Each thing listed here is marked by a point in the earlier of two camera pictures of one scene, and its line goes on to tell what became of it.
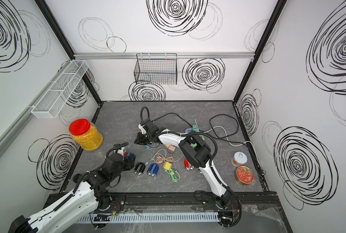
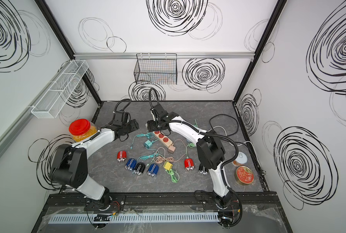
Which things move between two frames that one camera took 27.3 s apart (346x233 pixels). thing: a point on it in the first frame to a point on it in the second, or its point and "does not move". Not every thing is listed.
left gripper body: x=117 y=173 to x=130 y=126
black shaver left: x=139 y=168 does not move
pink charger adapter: x=171 y=149 does not move
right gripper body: x=145 y=140 to x=154 y=125
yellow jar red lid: x=86 y=134 does not move
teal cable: x=147 y=147 to x=154 y=155
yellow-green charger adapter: x=167 y=165 does not move
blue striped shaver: x=153 y=170 does not move
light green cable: x=171 y=172 does not move
